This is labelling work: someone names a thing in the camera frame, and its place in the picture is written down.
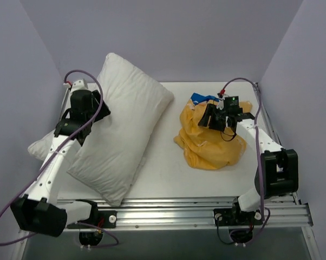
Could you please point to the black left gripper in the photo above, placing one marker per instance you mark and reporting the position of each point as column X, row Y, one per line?
column 102, row 107

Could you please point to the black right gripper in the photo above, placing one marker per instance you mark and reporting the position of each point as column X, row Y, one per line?
column 210, row 119

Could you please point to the yellow and blue pillowcase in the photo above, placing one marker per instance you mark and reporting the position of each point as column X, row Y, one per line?
column 204, row 148

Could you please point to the white quilted pillow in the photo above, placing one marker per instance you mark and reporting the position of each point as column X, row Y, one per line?
column 109, row 159

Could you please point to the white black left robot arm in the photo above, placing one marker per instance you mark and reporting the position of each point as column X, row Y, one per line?
column 36, row 210

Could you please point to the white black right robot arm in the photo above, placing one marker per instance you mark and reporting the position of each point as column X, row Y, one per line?
column 277, row 167

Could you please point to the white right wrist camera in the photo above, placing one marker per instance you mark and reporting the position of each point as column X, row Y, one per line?
column 222, row 97

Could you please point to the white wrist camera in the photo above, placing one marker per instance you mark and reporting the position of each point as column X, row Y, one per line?
column 77, row 85
column 222, row 97

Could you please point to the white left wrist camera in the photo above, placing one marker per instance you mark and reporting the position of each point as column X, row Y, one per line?
column 77, row 85

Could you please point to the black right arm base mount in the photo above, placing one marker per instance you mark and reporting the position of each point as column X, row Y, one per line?
column 234, row 217

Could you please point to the aluminium table frame rail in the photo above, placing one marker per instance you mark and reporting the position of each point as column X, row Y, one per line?
column 169, row 195

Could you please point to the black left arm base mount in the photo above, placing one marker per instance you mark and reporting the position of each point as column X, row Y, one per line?
column 103, row 219

